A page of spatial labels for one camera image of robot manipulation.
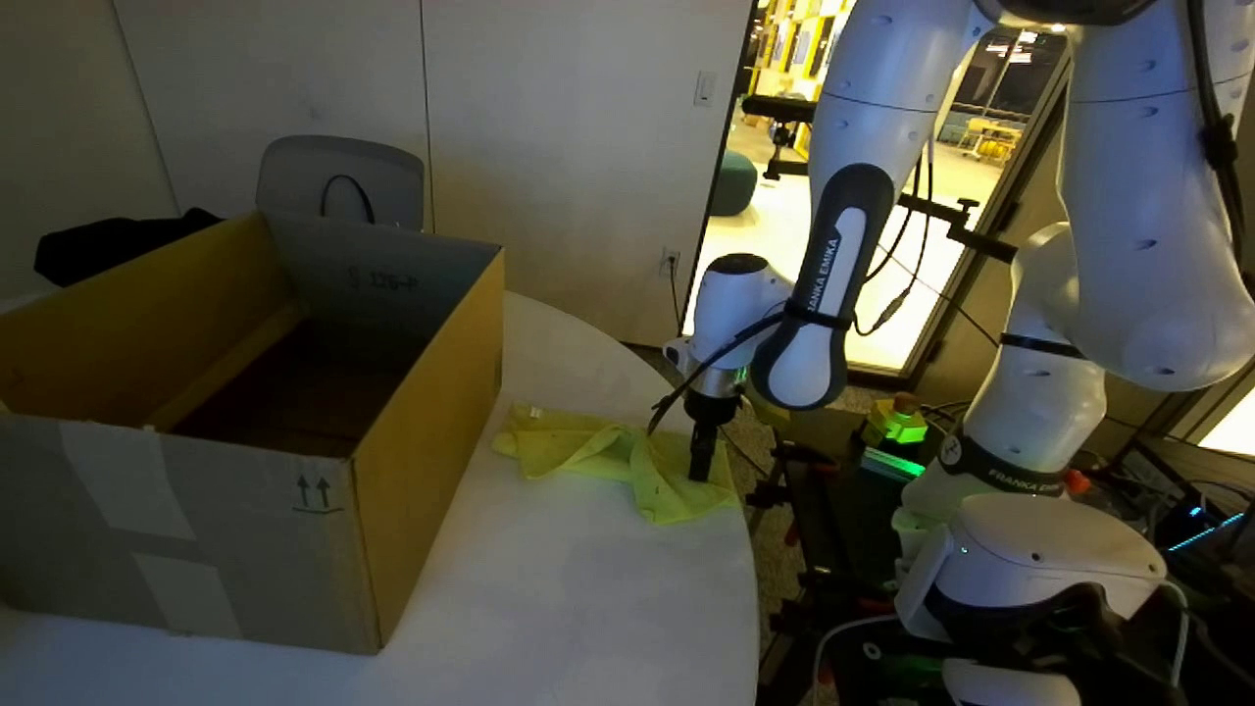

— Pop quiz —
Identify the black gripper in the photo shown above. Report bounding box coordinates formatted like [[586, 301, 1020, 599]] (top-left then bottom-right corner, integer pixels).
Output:
[[683, 385, 751, 485]]

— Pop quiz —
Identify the yellow microfiber towel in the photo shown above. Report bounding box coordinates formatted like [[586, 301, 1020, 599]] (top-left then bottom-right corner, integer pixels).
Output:
[[489, 404, 741, 534]]

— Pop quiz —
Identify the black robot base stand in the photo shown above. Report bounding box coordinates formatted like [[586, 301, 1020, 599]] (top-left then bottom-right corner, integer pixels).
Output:
[[741, 397, 1255, 706]]

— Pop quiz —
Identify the green lit control box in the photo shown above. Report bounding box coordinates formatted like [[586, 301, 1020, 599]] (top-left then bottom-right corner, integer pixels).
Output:
[[857, 404, 934, 485]]

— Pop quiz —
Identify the brown cardboard box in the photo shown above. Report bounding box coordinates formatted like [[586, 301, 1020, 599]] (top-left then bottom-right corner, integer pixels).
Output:
[[0, 210, 510, 658]]

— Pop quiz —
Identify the grey chair back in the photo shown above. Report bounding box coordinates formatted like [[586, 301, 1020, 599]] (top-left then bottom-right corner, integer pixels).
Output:
[[251, 132, 430, 241]]

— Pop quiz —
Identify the black cloth bundle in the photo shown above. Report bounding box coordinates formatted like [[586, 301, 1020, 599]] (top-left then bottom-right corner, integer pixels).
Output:
[[32, 204, 224, 292]]

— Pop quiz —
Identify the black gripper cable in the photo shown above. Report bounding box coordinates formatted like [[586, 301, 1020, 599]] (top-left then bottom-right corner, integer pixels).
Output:
[[643, 142, 939, 441]]

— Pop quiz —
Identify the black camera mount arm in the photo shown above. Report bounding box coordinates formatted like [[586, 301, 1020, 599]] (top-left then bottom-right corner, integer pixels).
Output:
[[741, 89, 1020, 267]]

